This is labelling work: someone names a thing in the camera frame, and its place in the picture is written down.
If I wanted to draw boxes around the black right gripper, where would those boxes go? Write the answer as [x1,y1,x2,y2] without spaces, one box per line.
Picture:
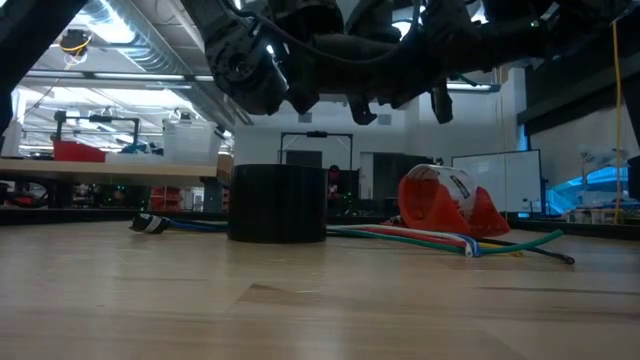
[399,19,481,125]

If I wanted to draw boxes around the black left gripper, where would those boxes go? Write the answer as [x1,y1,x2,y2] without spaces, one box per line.
[289,34,401,126]

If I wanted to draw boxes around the thin green cord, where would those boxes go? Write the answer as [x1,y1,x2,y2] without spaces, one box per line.
[452,71,480,88]

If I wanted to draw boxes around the white printed tape roll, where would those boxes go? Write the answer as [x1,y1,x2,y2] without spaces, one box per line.
[407,163,476,224]

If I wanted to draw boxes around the red tape dispenser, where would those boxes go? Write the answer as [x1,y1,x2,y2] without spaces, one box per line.
[397,163,511,239]

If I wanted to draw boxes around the white wire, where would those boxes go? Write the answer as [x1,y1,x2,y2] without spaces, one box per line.
[327,223,476,259]

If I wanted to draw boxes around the red wire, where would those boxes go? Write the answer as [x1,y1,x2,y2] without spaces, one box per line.
[349,227,466,249]

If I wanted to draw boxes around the bundle of coloured wires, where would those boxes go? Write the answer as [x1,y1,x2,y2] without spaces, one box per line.
[327,228,565,256]
[474,242,525,258]

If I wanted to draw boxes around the bundle of coloured cables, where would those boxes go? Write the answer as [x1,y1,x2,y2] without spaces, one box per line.
[167,218,482,258]

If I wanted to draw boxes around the black taped bundle end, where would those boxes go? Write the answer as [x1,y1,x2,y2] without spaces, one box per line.
[128,213,171,235]

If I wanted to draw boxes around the black cabinet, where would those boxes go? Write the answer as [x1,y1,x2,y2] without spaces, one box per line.
[359,152,436,216]

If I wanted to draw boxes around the person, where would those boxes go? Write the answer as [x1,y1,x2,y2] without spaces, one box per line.
[327,164,347,201]

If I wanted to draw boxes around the whiteboard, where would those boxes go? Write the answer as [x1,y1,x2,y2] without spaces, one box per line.
[452,148,544,215]

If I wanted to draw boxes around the white plastic bin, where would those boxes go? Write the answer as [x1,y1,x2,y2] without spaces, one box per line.
[162,119,221,166]

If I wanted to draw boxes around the ceiling light bar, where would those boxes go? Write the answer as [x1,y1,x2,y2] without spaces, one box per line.
[24,69,216,85]

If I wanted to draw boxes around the red parts drawers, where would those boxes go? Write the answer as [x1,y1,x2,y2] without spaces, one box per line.
[149,185,184,211]

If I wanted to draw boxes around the wooden workbench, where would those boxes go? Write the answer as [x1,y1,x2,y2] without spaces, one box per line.
[0,153,235,187]

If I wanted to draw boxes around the red plastic bin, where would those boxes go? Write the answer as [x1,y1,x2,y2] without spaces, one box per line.
[52,139,107,163]

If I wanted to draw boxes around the black frame stand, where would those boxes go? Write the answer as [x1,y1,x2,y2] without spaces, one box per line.
[278,130,354,171]

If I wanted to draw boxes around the grey duct tape roll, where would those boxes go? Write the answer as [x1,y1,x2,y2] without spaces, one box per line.
[227,163,329,245]

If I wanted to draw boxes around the black overhead frame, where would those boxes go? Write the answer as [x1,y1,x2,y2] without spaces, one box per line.
[52,109,142,149]

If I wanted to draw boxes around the black ceiling cord reel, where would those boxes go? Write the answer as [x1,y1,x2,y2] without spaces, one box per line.
[58,28,94,56]

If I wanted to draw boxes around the black table frame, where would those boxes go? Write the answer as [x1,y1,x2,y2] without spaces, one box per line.
[0,207,640,241]

